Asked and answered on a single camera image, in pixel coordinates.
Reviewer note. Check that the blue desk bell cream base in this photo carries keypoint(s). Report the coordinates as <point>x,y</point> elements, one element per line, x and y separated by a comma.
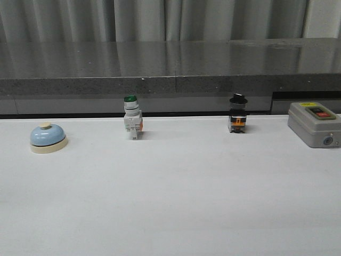
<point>47,138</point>

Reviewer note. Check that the grey stone counter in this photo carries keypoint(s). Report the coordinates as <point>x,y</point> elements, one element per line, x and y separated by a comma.
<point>90,79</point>

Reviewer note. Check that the grey push button control box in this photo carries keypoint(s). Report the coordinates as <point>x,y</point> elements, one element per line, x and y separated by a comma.
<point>315,124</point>

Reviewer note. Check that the grey curtain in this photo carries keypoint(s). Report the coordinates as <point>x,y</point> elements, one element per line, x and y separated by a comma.
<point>125,21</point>

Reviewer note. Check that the green pushbutton switch white body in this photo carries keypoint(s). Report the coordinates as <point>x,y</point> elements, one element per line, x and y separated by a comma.
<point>133,119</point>

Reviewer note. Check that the black selector switch orange body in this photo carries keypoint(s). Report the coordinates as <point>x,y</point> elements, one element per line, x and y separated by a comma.
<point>238,116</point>

